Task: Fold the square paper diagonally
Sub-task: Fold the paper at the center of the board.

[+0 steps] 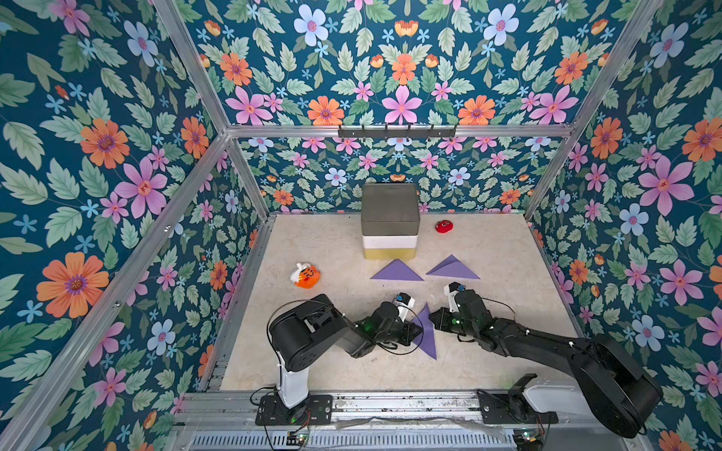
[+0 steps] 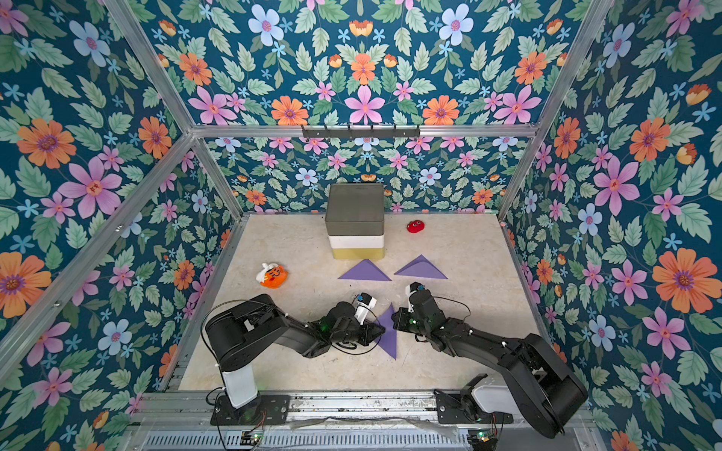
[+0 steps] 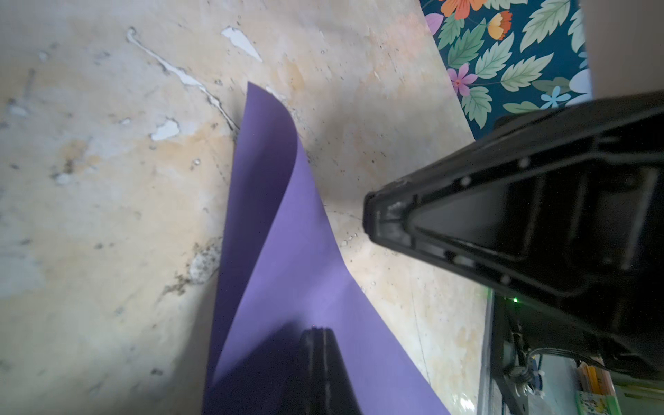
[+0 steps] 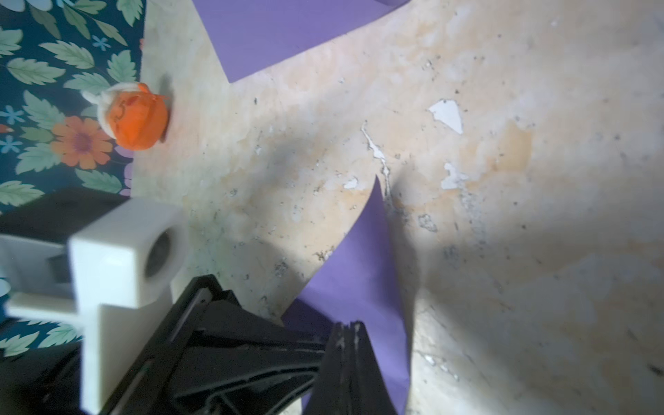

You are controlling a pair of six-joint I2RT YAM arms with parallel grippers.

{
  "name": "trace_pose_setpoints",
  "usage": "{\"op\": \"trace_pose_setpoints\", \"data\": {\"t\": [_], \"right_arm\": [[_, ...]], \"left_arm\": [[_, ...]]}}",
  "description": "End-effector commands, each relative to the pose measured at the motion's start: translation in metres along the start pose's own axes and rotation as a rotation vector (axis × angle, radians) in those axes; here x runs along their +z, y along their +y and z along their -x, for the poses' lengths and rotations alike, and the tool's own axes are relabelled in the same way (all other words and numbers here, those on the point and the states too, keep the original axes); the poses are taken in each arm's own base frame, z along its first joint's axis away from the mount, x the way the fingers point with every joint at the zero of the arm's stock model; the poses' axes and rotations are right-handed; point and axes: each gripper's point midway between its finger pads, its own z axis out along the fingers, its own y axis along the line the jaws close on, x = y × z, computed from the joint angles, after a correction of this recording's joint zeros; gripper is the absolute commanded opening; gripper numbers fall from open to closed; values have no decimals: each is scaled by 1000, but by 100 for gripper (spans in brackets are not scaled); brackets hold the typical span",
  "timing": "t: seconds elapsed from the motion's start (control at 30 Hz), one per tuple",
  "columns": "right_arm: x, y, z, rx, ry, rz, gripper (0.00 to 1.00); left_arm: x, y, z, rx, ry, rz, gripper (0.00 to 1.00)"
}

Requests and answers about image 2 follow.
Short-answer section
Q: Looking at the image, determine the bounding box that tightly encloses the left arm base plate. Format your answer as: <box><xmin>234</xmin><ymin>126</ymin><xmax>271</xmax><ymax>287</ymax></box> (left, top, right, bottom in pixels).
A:
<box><xmin>211</xmin><ymin>394</ymin><xmax>291</xmax><ymax>427</ymax></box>

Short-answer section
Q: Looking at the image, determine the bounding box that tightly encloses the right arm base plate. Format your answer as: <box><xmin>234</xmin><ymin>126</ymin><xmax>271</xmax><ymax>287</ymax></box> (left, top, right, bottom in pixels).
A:
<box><xmin>432</xmin><ymin>373</ymin><xmax>519</xmax><ymax>426</ymax></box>

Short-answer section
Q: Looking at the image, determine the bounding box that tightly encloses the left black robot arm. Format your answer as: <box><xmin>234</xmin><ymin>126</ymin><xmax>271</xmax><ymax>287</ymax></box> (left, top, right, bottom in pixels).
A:
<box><xmin>201</xmin><ymin>293</ymin><xmax>387</xmax><ymax>411</ymax></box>

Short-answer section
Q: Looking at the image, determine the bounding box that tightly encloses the grey white yellow stacked box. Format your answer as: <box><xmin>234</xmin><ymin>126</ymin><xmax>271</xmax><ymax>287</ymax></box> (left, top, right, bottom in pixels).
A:
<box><xmin>325</xmin><ymin>183</ymin><xmax>385</xmax><ymax>260</ymax></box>

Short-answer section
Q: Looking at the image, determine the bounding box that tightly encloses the white ventilation grille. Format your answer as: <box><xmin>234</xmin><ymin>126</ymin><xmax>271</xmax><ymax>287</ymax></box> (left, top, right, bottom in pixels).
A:
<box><xmin>139</xmin><ymin>430</ymin><xmax>471</xmax><ymax>450</ymax></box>

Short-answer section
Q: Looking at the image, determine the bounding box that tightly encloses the grey wall hook rail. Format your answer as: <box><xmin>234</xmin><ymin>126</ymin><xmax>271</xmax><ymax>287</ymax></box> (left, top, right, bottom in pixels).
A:
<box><xmin>301</xmin><ymin>125</ymin><xmax>421</xmax><ymax>139</ymax></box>

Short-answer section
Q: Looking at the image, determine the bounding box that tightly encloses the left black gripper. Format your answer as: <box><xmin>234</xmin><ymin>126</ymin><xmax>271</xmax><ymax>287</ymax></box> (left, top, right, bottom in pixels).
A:
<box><xmin>328</xmin><ymin>319</ymin><xmax>387</xmax><ymax>349</ymax></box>

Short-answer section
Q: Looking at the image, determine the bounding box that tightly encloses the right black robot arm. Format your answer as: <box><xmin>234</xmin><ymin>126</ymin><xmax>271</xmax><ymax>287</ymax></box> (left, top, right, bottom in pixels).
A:
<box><xmin>392</xmin><ymin>282</ymin><xmax>589</xmax><ymax>439</ymax></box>

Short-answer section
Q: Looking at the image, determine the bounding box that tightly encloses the orange tiger plush toy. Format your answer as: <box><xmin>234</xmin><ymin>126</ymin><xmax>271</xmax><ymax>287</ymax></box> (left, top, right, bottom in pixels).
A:
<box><xmin>256</xmin><ymin>263</ymin><xmax>289</xmax><ymax>289</ymax></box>

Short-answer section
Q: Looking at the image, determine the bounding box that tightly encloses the purple paper square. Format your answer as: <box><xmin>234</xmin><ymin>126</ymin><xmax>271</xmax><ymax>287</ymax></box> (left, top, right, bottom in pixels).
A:
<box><xmin>338</xmin><ymin>259</ymin><xmax>391</xmax><ymax>282</ymax></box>
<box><xmin>395</xmin><ymin>255</ymin><xmax>447</xmax><ymax>280</ymax></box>
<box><xmin>374</xmin><ymin>304</ymin><xmax>398</xmax><ymax>360</ymax></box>

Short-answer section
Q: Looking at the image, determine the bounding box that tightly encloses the small red toy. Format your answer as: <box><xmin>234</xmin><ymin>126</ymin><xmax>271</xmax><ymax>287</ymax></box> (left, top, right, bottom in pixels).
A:
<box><xmin>406</xmin><ymin>220</ymin><xmax>425</xmax><ymax>234</ymax></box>

